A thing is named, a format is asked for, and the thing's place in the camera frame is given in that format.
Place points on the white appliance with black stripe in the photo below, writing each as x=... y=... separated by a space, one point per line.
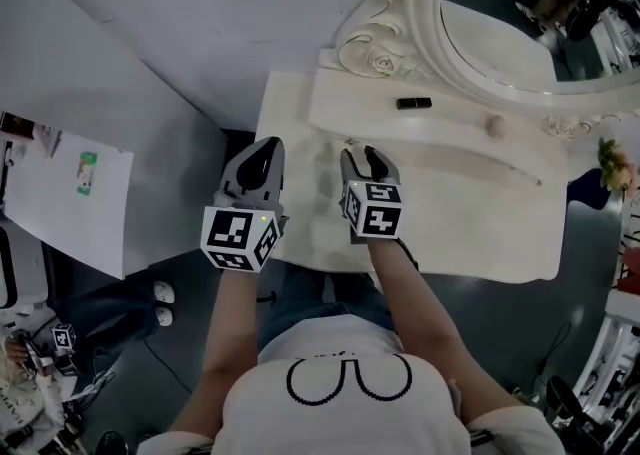
x=20 y=268

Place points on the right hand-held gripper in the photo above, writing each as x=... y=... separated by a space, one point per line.
x=380 y=213

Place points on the ornate white framed mirror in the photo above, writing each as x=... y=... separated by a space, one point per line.
x=425 y=18

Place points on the person's blue jeans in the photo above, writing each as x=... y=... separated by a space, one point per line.
x=320 y=298

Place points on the person's right forearm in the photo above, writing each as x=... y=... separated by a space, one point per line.
x=425 y=318

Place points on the person's left forearm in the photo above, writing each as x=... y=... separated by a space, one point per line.
x=230 y=333

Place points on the black lipstick tube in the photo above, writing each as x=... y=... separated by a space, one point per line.
x=414 y=103

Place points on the green packet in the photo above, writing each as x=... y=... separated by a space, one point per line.
x=87 y=173

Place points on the person's white shirt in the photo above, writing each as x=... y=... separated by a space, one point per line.
x=350 y=418

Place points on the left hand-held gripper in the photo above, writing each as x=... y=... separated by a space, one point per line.
x=235 y=238

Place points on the white side table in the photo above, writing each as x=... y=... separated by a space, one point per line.
x=55 y=208

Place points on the black round stool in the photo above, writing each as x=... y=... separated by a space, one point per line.
x=565 y=397

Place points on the white oblong tray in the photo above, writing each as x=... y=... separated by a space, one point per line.
x=450 y=153

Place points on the white dressing table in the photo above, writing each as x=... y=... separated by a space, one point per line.
x=450 y=233

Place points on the pink flower bunch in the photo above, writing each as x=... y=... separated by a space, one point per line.
x=617 y=163

